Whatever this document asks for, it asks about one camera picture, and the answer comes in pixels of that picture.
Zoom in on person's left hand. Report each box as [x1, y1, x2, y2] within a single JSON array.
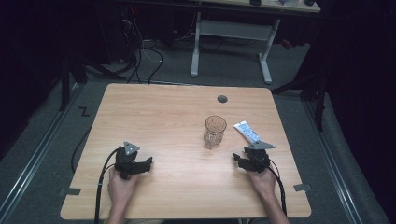
[[106, 167, 140, 204]]

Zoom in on white blue toothpaste tube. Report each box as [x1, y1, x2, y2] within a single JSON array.
[[233, 120, 263, 145]]

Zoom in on clear glass cup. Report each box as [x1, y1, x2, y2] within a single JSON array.
[[203, 115, 228, 150]]

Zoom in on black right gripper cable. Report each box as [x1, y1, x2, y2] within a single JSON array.
[[266, 158, 288, 217]]

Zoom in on black floor cable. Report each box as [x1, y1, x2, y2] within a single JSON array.
[[70, 126, 93, 175]]

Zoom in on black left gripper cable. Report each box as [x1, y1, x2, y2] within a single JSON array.
[[93, 147, 121, 224]]

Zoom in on white framed desk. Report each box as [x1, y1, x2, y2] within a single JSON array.
[[190, 0, 321, 85]]

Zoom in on bundle of floor cables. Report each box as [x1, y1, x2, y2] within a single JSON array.
[[122, 18, 164, 86]]

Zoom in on metal floor rail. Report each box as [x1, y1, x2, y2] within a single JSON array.
[[0, 83, 82, 220], [303, 100, 364, 224]]

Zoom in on person's right hand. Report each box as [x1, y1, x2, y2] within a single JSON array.
[[247, 167, 277, 196]]

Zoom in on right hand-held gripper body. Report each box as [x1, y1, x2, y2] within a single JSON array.
[[243, 140, 276, 175]]

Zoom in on grey tape piece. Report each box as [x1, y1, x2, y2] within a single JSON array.
[[58, 187, 82, 197], [292, 183, 312, 192]]

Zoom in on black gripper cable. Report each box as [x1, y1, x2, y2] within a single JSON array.
[[266, 158, 288, 217], [93, 147, 121, 224]]

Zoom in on black metal stand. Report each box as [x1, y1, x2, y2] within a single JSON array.
[[271, 70, 329, 133], [58, 51, 127, 112]]

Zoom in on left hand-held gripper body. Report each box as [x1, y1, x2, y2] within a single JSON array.
[[114, 141, 142, 181]]

